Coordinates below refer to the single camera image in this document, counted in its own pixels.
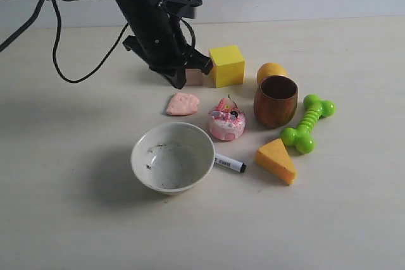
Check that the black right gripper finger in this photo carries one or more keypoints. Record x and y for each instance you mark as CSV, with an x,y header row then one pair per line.
x,y
199,61

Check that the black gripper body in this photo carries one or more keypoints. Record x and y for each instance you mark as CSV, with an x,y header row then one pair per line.
x,y
161,41

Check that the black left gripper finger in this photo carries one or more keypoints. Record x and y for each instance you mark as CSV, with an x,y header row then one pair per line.
x,y
175,76

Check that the pink putty lump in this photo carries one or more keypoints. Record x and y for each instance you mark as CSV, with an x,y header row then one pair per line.
x,y
182,104

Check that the natural wooden cube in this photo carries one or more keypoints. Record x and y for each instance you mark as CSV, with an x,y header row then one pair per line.
x,y
194,77

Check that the yellow cube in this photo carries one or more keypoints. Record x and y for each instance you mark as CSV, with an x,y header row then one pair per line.
x,y
228,66

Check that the pink toy cake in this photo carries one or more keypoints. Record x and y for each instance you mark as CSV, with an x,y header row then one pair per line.
x,y
226,121

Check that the yellow lemon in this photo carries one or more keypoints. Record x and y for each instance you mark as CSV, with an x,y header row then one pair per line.
x,y
270,69

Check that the white ceramic bowl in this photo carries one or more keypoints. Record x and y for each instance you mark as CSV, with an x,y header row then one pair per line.
x,y
173,157

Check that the brown wooden cup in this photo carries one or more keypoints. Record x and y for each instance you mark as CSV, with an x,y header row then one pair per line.
x,y
275,101

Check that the white black marker pen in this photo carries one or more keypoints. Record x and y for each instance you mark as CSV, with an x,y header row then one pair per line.
x,y
230,163

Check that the orange cheese wedge sponge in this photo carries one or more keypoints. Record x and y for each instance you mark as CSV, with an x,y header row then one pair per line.
x,y
274,158

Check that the green bone toy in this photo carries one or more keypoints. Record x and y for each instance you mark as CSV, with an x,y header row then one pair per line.
x,y
300,137

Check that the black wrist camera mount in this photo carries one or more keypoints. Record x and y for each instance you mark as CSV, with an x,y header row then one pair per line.
x,y
182,8

